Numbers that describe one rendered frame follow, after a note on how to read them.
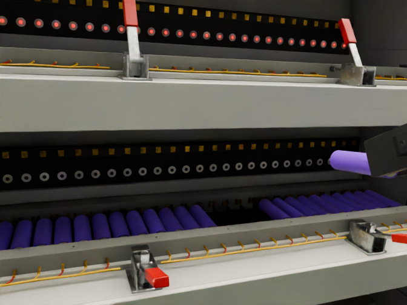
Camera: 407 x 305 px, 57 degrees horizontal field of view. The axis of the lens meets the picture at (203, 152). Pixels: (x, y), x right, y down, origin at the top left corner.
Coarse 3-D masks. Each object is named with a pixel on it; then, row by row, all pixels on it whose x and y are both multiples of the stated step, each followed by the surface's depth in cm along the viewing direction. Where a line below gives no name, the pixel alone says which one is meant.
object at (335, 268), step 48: (0, 192) 45; (48, 192) 47; (96, 192) 49; (144, 192) 51; (384, 192) 62; (336, 240) 46; (0, 288) 34; (48, 288) 34; (96, 288) 34; (192, 288) 35; (240, 288) 37; (288, 288) 39; (336, 288) 41; (384, 288) 44
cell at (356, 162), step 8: (336, 152) 35; (344, 152) 34; (352, 152) 33; (360, 152) 32; (336, 160) 34; (344, 160) 33; (352, 160) 32; (360, 160) 31; (336, 168) 35; (344, 168) 33; (352, 168) 32; (360, 168) 31; (368, 168) 30; (384, 176) 29; (392, 176) 30
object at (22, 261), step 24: (312, 216) 47; (336, 216) 47; (360, 216) 48; (384, 216) 49; (96, 240) 38; (120, 240) 38; (144, 240) 39; (168, 240) 39; (192, 240) 40; (216, 240) 41; (240, 240) 42; (264, 240) 43; (0, 264) 34; (24, 264) 35; (48, 264) 35; (72, 264) 36
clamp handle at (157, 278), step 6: (144, 258) 35; (144, 264) 34; (150, 264) 34; (144, 270) 32; (150, 270) 31; (156, 270) 31; (150, 276) 29; (156, 276) 29; (162, 276) 29; (150, 282) 29; (156, 282) 28; (162, 282) 28; (168, 282) 29; (156, 288) 28
